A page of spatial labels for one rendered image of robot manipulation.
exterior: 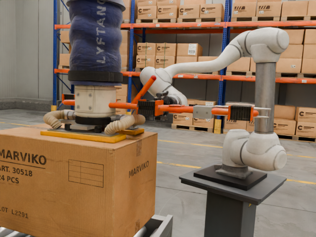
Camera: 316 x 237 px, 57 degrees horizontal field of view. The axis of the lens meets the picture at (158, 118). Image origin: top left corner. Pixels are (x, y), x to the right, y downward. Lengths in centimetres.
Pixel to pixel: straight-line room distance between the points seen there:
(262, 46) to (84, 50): 88
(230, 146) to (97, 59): 97
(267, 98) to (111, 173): 94
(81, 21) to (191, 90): 864
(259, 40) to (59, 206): 121
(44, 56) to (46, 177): 1121
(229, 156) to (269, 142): 28
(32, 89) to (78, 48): 1149
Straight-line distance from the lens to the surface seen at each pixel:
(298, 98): 961
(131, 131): 126
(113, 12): 122
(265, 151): 163
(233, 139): 177
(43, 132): 126
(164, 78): 146
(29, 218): 133
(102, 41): 119
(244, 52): 171
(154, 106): 112
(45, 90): 1228
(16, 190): 134
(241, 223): 184
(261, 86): 163
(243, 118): 106
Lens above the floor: 130
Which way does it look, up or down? 7 degrees down
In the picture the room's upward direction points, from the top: 3 degrees clockwise
